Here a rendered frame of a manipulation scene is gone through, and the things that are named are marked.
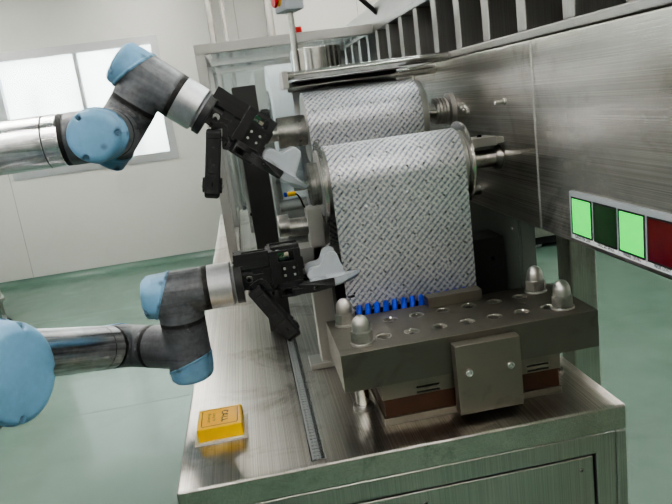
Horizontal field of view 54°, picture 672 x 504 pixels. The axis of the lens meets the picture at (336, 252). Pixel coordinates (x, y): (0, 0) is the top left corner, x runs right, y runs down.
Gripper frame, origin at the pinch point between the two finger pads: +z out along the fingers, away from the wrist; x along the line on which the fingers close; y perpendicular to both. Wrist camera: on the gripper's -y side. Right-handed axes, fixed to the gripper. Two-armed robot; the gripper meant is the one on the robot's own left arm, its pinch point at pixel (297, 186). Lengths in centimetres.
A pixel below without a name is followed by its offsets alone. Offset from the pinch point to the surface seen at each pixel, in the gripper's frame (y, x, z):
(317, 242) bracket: -7.0, 3.1, 8.9
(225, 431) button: -37.5, -17.5, 8.2
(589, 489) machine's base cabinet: -14, -30, 58
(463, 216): 10.8, -4.2, 26.8
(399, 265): -2.3, -4.2, 21.9
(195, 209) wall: -101, 552, -1
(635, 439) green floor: -19, 95, 172
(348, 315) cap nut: -12.9, -12.4, 16.4
